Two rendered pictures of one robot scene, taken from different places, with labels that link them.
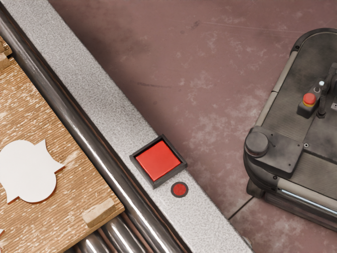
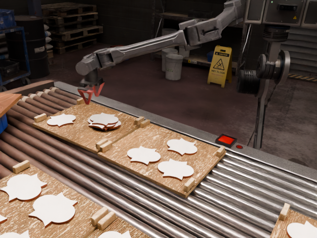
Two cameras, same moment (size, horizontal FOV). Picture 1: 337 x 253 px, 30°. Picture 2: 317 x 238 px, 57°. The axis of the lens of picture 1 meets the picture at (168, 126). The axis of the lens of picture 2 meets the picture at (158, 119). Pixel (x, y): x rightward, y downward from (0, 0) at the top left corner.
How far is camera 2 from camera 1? 0.99 m
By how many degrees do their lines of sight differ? 38
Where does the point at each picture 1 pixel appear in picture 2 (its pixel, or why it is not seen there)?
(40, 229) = (200, 160)
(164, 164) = (229, 140)
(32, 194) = (190, 151)
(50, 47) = (159, 121)
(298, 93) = not seen: hidden behind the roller
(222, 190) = not seen: hidden behind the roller
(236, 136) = not seen: hidden behind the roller
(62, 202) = (202, 153)
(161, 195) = (234, 149)
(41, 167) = (187, 144)
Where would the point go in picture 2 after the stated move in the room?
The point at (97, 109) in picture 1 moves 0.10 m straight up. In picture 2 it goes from (190, 132) to (193, 114)
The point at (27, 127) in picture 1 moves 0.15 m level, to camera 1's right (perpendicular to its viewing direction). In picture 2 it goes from (171, 137) to (198, 131)
